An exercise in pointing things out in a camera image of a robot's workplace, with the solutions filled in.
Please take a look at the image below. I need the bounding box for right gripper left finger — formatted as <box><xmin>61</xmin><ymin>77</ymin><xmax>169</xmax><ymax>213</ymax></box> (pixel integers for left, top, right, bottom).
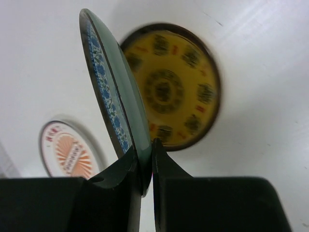
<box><xmin>72</xmin><ymin>148</ymin><xmax>141</xmax><ymax>232</ymax></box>

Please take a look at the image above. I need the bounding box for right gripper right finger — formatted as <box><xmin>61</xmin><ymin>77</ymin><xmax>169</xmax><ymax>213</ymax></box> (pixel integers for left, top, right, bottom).
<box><xmin>152</xmin><ymin>138</ymin><xmax>192</xmax><ymax>232</ymax></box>

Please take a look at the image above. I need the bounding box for white orange sunburst plate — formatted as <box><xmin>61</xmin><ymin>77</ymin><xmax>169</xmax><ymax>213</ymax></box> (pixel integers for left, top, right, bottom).
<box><xmin>39</xmin><ymin>120</ymin><xmax>103</xmax><ymax>179</ymax></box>

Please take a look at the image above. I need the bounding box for blue floral green plate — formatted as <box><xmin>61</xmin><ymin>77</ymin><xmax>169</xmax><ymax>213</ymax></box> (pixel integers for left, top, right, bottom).
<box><xmin>79</xmin><ymin>9</ymin><xmax>152</xmax><ymax>196</ymax></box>

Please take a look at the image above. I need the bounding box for yellow patterned plate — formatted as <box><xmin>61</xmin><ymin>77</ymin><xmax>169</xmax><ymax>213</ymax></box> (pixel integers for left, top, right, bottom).
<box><xmin>120</xmin><ymin>23</ymin><xmax>222</xmax><ymax>151</ymax></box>

